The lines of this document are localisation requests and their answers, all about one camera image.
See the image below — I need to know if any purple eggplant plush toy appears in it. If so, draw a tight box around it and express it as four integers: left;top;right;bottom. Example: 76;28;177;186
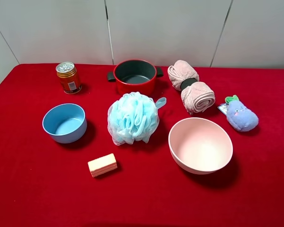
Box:
218;95;259;132

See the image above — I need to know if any blue mesh bath loofah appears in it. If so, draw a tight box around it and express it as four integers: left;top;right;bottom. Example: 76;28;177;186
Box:
107;92;167;146

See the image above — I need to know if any red cooking pot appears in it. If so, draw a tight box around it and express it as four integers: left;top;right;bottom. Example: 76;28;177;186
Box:
107;60;163;96

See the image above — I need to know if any rolled pink towel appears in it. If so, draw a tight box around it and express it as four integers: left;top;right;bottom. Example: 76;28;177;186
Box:
168;60;215;115

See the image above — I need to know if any pink plastic bowl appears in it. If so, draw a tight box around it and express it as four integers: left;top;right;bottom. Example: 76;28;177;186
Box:
168;117;233;175

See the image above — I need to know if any blue plastic bowl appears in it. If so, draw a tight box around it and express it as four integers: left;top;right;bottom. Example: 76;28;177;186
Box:
42;103;87;144

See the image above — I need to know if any orange drink can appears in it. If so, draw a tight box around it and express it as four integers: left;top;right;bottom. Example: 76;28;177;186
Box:
56;62;82;94

